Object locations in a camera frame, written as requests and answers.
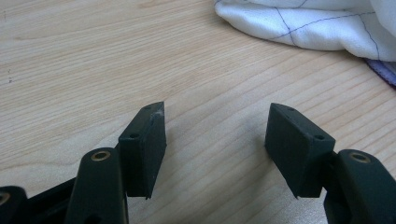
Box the white cloth with blue grid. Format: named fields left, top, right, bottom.
left=214, top=0, right=396, bottom=87

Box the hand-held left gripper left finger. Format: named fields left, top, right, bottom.
left=118, top=101, right=168, bottom=200

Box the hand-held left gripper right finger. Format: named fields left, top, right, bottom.
left=264, top=103, right=337, bottom=200

